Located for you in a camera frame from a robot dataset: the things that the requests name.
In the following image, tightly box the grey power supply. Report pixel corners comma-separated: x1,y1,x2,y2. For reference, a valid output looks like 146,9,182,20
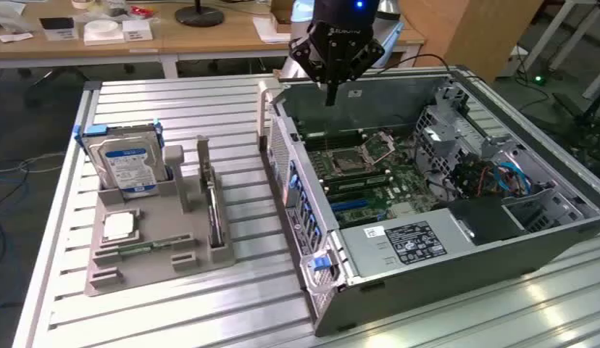
337,208,474,282

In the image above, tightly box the white floor cable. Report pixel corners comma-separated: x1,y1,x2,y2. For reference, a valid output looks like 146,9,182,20
0,151,65,173

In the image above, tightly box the white box with tape roll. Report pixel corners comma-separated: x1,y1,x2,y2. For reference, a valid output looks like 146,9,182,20
81,20,125,46

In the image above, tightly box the installed black RAM stick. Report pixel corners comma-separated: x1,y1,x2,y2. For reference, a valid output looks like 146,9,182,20
326,176,394,194
318,172,388,183

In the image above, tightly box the white table frame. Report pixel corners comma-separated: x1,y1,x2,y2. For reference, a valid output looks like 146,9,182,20
520,0,600,99

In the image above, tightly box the green motherboard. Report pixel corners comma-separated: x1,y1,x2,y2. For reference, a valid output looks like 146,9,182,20
298,126,456,229

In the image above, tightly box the dark grey PC case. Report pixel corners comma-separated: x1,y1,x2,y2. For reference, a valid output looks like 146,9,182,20
257,65,600,338

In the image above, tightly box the perforated metal drive cage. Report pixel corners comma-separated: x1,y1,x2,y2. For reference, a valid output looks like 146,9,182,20
409,104,524,189

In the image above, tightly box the green RAM stick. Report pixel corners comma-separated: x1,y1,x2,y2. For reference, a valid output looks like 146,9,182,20
115,235,192,257

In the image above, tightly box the blue disk wire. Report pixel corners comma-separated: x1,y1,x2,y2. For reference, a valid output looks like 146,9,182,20
492,162,534,197

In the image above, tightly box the brown cardboard box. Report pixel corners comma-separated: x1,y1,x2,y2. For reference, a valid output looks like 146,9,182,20
269,0,294,25

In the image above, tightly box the black floor stand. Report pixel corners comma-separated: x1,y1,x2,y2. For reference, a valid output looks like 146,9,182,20
550,65,600,171

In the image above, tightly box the wooden desk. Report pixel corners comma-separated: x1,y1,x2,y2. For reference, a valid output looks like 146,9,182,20
0,0,426,79

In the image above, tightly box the blue expansion slot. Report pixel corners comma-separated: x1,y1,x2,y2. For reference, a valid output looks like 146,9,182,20
329,198,372,213

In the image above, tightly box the wooden cabinet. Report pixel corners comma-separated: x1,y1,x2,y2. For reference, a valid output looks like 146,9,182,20
398,0,545,83

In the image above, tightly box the white floor box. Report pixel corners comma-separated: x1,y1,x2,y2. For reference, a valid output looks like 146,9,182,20
496,45,530,79

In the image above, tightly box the blue floor cable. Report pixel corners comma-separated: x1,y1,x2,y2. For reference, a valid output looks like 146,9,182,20
0,166,33,316

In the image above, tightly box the white box with black top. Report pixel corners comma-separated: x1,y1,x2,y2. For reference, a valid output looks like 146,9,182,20
37,17,81,41

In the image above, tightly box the plain white box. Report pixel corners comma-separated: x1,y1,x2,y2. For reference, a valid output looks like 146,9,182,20
120,20,153,43

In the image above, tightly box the hard disk with blue rails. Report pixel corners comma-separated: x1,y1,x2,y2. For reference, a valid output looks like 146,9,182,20
72,118,169,199

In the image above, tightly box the white paper stack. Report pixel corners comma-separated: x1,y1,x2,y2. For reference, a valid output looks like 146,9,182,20
250,16,292,44

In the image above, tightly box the black round lamp base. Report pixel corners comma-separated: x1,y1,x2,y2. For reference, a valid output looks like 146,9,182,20
173,0,226,28

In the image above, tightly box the silver CPU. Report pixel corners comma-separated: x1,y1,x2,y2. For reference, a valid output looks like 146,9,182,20
101,212,140,240

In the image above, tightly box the metal socket cover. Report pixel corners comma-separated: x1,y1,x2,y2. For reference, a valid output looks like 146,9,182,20
360,132,398,165

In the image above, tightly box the CPU socket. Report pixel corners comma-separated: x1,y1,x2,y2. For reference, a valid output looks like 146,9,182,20
328,144,373,175

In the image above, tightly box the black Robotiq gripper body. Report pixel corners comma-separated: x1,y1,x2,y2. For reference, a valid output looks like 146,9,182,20
301,0,381,84

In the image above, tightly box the black cable behind case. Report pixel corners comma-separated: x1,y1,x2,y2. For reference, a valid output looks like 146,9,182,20
376,53,453,73

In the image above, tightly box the black graphics card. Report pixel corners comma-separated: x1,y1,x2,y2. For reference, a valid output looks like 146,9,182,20
196,135,224,251

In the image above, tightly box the orange wire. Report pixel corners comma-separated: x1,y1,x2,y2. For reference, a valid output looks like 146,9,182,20
477,165,490,197

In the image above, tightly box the grey parts rack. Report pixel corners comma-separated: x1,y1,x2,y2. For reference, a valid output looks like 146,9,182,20
84,144,238,298

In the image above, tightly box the clear plastic bag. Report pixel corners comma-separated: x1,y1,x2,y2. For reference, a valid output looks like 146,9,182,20
0,1,36,32

